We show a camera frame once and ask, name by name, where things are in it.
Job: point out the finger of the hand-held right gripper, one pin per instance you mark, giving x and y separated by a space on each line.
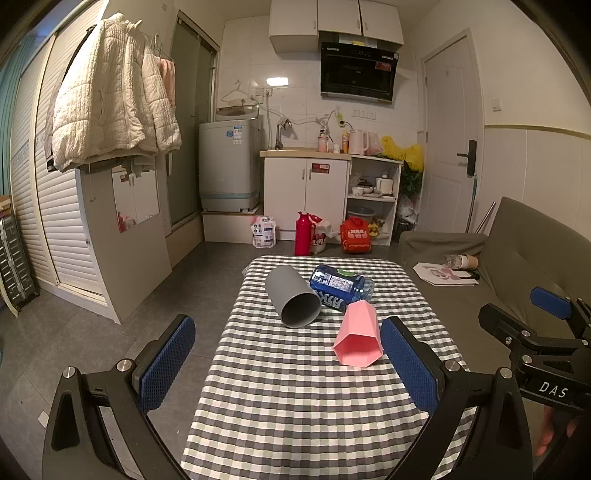
503 325
550 301

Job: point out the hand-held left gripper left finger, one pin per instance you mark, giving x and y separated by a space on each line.
165 367

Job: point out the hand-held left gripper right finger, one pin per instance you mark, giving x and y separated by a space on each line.
408 367

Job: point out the pink faceted cup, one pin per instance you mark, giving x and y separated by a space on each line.
358 328

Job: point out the brown paper cup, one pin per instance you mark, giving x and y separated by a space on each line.
470 261

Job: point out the grey cup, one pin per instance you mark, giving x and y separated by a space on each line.
290 295

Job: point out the person's right hand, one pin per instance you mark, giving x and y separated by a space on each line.
545 434

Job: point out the grey sofa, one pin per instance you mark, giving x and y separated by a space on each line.
508 258

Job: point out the clear plastic bottle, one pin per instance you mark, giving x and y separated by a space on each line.
451 261

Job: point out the white printed paper sheet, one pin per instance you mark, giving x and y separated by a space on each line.
436 274

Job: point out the blue plastic water bottle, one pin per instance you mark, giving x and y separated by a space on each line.
339 282

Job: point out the checkered tablecloth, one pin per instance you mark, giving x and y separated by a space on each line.
286 397

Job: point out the red printed bag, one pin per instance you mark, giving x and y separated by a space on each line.
355 236

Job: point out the white washing machine platform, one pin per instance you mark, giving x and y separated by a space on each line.
226 228

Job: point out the white plastic bag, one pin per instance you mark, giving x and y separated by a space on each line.
325 230

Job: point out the white detergent pouch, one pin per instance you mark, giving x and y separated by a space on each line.
264 233

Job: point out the red thermos flask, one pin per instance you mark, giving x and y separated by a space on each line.
304 237

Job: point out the green plant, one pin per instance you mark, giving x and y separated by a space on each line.
411 180

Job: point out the white louvered wardrobe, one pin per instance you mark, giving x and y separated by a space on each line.
60 221

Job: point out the white pot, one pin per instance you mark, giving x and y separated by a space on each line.
383 184

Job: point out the white door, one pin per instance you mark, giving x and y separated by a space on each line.
443 138

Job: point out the yellow plastic bag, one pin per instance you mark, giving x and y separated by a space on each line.
408 154

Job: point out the grey washing machine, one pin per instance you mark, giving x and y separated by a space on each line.
226 166

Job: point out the white sink cabinet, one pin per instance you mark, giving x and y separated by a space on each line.
286 194

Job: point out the white open shelf unit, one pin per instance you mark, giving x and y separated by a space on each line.
369 159

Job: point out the frosted glass door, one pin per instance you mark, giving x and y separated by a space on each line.
187 138

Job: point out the white electric kettle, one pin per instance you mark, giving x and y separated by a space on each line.
356 143

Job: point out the orange bottle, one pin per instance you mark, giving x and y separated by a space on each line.
344 144

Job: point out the pink bottle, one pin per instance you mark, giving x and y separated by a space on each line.
322 143

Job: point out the metal faucet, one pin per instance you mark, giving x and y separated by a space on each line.
278 138

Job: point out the white power strip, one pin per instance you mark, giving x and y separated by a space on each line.
340 118

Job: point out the white puffer jacket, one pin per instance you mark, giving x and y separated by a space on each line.
106 101

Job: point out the pink hanging garment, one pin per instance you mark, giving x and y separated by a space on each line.
167 78

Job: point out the black range hood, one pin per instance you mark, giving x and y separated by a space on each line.
358 74

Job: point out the teal curtain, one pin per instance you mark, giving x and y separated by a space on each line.
9 92

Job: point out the wall mirror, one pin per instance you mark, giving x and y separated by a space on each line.
136 198

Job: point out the white wall cabinets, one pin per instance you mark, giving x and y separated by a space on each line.
295 23

